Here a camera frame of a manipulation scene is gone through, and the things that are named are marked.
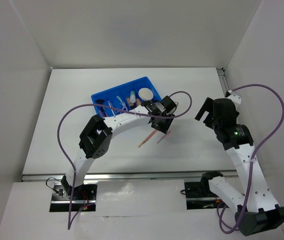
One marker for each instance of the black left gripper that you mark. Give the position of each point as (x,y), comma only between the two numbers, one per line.
(163,128)

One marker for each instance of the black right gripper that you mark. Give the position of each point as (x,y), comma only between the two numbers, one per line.
(208,106)

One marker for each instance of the long pink makeup brush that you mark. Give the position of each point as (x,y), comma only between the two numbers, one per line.
(163,137)

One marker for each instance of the round cream powder puff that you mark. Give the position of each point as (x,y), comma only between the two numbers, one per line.
(145,94)

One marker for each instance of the mint green white tube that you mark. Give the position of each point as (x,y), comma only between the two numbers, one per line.
(132,97)

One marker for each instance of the blue divided plastic bin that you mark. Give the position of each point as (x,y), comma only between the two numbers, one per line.
(123,91)

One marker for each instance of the mint green tweezers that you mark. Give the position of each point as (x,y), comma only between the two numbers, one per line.
(121,101)

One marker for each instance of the white thin makeup pencil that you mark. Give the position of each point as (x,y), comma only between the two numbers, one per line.
(112,110)

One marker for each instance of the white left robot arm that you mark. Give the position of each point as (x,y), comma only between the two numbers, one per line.
(95,138)

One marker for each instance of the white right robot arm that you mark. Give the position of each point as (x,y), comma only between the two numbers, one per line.
(257,210)

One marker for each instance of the aluminium rail front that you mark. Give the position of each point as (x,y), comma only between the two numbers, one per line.
(119,176)

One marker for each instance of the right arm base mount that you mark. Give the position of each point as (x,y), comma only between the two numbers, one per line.
(198,195)

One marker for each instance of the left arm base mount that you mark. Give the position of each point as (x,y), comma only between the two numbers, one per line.
(83,199)

